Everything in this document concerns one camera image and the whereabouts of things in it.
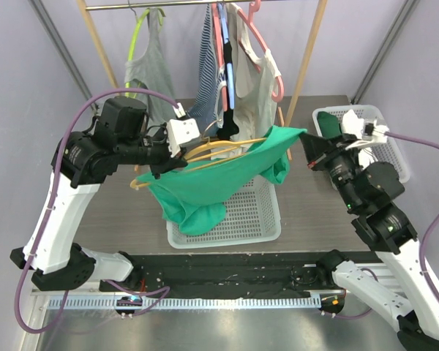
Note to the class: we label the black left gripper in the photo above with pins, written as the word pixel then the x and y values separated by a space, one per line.
pixel 157 170

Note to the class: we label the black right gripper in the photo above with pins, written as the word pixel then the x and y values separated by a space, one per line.
pixel 320 156

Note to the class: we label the green tank top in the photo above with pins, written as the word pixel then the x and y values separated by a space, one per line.
pixel 194 197

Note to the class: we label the yellow plastic hanger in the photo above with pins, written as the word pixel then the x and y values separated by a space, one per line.
pixel 203 148

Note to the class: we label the grey tank top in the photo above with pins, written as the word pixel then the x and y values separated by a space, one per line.
pixel 149 70

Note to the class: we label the lime green hanger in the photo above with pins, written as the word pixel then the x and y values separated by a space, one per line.
pixel 138 24

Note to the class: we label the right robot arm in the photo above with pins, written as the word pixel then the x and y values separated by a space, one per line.
pixel 369 193

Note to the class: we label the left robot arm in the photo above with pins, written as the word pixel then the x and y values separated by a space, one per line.
pixel 80 166

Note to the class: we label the blue striped tank top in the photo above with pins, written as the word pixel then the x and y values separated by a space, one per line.
pixel 203 110

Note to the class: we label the white tank top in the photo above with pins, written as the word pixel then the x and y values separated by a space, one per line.
pixel 254 80

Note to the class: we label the black tank top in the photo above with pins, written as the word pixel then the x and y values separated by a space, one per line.
pixel 229 127

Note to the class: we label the light blue hanger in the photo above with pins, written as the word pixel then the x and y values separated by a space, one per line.
pixel 227 53

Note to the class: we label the pink hanger with striped top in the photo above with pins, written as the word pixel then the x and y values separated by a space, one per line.
pixel 220 57

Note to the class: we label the folded dark green garment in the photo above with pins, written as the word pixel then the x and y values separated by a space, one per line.
pixel 329 125

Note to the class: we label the folded white printed garment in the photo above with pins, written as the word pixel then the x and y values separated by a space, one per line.
pixel 351 124

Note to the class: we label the white plastic laundry basket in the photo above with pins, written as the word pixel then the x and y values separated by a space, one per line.
pixel 252 216

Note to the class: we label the wooden clothes rack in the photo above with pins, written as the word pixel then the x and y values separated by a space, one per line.
pixel 85 10

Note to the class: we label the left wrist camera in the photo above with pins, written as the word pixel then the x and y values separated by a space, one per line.
pixel 181 131

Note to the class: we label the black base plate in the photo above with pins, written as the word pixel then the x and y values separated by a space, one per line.
pixel 231 275

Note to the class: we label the white slotted cable duct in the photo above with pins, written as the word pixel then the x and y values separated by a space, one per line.
pixel 120 302

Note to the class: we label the aluminium rail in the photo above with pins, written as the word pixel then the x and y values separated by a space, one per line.
pixel 384 275

